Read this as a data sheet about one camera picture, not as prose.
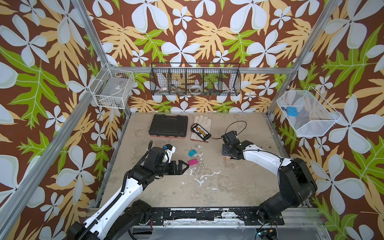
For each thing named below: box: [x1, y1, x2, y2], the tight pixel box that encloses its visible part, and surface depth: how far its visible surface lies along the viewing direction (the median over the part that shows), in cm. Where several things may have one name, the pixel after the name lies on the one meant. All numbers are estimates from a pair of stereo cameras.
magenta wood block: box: [188, 158, 199, 166], surface depth 96 cm
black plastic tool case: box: [149, 114, 189, 138], surface depth 109 cm
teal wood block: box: [188, 149, 198, 157], surface depth 98 cm
